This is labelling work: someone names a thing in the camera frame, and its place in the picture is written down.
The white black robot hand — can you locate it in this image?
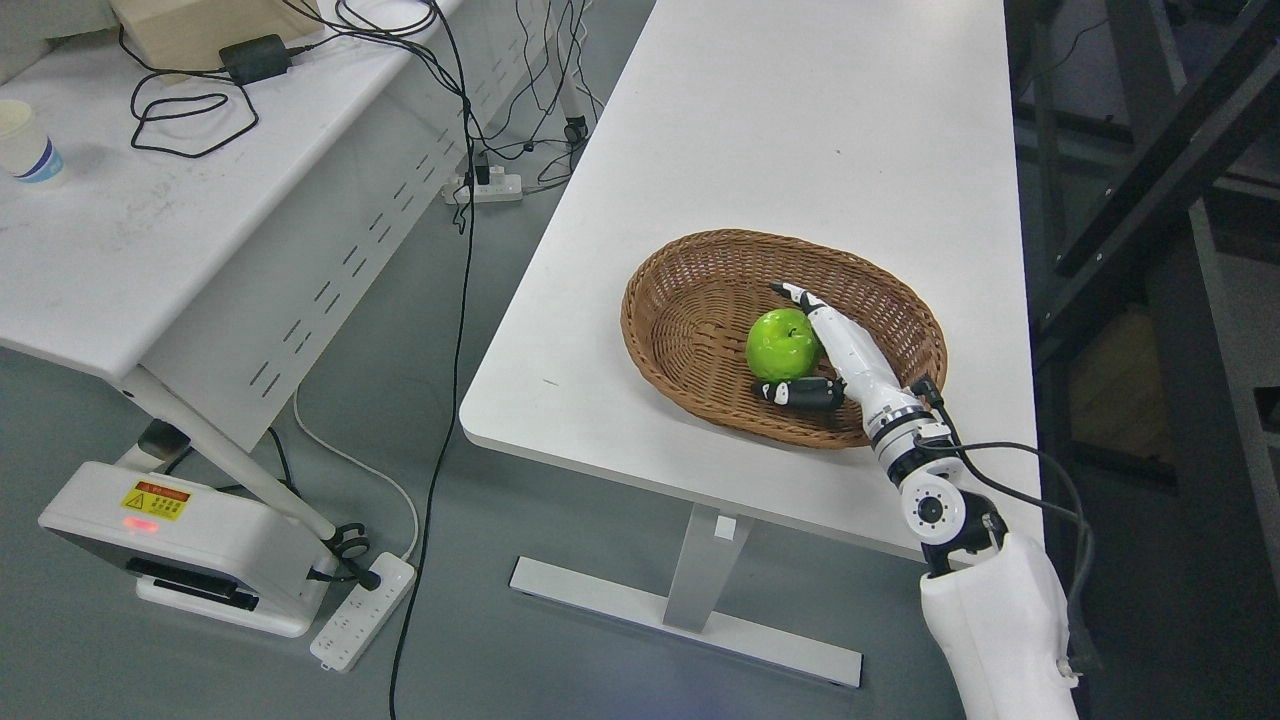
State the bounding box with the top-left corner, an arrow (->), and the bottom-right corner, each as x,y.
751,282 -> 925,432

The green apple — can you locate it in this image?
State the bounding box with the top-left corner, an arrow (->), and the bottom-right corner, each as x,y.
746,307 -> 820,382

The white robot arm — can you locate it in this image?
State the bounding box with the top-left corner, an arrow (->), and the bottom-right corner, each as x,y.
861,388 -> 1076,719

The black metal shelf rack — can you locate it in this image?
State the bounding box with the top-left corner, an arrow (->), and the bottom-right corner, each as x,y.
1004,1 -> 1277,719

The brown wicker basket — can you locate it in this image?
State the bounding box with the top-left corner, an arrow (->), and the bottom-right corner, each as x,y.
620,229 -> 948,450

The white standing desk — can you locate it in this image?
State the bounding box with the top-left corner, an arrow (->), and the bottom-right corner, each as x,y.
460,1 -> 1036,700

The white power strip far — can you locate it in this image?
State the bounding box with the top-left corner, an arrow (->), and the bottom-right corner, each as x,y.
440,165 -> 524,205

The white power strip near base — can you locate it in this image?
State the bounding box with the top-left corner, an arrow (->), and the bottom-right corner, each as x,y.
310,552 -> 416,673

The black power adapter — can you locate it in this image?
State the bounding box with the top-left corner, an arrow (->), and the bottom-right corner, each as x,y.
218,35 -> 292,86

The white left side desk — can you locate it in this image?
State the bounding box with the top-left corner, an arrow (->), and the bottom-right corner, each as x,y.
0,0 -> 561,541

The white machine base with label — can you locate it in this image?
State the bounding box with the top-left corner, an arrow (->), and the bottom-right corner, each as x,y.
38,462 -> 338,638

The white paper cup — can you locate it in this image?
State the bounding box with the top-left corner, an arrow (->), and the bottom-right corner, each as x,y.
1,99 -> 67,190

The long black floor cable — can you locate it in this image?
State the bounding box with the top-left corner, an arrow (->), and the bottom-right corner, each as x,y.
388,0 -> 481,720

